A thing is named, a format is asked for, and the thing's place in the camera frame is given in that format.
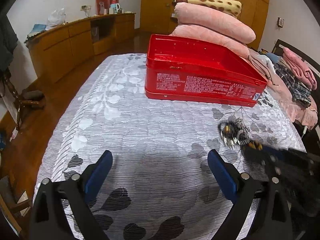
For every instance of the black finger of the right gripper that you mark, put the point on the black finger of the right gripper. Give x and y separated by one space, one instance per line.
289 164

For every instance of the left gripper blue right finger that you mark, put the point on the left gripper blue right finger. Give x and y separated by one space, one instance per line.
272 218

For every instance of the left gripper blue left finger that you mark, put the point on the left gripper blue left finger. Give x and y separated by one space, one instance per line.
48 219

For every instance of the pink bed sheet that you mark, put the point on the pink bed sheet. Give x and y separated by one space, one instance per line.
305 116

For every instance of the plaid folded clothes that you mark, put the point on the plaid folded clothes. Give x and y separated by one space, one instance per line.
300 93

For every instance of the pink folded blanket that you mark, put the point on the pink folded blanket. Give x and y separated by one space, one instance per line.
300 69

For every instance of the dark wooden headboard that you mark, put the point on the dark wooden headboard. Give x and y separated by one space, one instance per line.
313 65

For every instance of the beige scarf on bed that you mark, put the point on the beige scarf on bed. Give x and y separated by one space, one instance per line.
263 65

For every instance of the white floral grey tablecloth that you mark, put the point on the white floral grey tablecloth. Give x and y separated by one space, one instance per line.
160 185

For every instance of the wooden coat stand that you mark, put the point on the wooden coat stand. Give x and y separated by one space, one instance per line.
17 102

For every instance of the red metal tin box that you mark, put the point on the red metal tin box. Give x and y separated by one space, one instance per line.
185 69

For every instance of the lower pink folded quilt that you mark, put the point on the lower pink folded quilt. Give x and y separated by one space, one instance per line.
204 34

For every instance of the wooden sideboard cabinet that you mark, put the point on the wooden sideboard cabinet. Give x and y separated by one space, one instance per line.
54 53

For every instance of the dark hanging jackets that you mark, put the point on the dark hanging jackets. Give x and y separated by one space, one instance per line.
8 43

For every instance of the blue cloth on cabinet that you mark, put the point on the blue cloth on cabinet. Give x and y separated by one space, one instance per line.
36 30

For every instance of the white plastic bag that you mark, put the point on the white plastic bag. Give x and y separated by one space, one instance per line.
56 18

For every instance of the white blue kettle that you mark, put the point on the white blue kettle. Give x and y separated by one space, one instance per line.
114 7

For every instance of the red photo frames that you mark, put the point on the red photo frames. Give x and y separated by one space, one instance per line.
103 6

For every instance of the silver chain black bead pile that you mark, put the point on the silver chain black bead pile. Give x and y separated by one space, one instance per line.
234 133

